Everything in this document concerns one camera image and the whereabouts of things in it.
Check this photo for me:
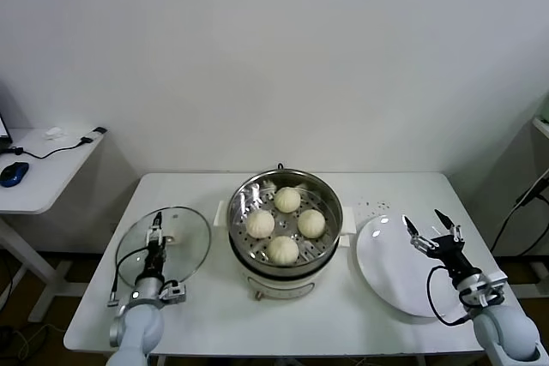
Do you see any crumpled white tissue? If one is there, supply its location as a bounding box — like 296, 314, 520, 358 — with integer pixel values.
42, 125, 69, 141

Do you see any white work table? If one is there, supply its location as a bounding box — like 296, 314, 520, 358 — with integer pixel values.
63, 171, 540, 358

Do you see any black wall power cable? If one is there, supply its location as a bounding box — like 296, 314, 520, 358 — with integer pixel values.
491, 167, 549, 255

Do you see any stainless steel steamer basket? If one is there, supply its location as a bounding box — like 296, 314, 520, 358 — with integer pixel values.
227, 171, 346, 275

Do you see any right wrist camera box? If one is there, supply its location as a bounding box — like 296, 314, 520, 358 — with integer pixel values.
456, 271, 508, 307

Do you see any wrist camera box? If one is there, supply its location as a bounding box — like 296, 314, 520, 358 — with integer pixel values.
160, 279, 189, 303
456, 271, 508, 307

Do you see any white shelf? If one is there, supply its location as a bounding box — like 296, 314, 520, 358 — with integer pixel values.
533, 117, 549, 148

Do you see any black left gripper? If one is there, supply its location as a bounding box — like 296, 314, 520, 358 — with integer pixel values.
143, 212, 167, 281

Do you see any white electric cooker pot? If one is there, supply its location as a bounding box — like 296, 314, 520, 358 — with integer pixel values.
214, 201, 358, 302

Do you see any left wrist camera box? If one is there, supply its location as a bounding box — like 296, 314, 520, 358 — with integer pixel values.
160, 279, 189, 303

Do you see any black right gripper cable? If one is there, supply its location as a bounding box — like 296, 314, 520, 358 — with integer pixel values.
425, 265, 473, 327

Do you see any white side desk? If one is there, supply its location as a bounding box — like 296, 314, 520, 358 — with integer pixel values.
0, 127, 111, 323

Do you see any white round plate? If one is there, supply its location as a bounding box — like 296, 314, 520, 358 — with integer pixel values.
356, 214, 471, 319

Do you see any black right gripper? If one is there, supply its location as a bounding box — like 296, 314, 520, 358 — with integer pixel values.
402, 208, 481, 284

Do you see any blue computer mouse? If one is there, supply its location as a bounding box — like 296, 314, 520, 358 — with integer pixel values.
0, 160, 32, 188

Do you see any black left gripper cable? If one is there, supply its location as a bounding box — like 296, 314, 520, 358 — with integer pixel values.
106, 245, 149, 308

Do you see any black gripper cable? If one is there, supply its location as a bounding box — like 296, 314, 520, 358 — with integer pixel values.
106, 245, 149, 308
425, 265, 473, 327

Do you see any glass pot lid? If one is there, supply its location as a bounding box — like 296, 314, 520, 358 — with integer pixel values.
116, 206, 213, 291

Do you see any white steamed baozi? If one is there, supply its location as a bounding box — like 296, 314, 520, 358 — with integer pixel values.
268, 235, 300, 267
247, 210, 275, 239
274, 186, 302, 214
297, 208, 326, 238

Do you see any black desk cable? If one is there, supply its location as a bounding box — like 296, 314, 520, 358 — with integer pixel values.
0, 136, 94, 159

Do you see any black laptop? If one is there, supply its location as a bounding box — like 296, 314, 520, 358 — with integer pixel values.
0, 108, 16, 156

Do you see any black floor cable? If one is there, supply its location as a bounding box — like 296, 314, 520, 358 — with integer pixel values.
0, 252, 27, 361

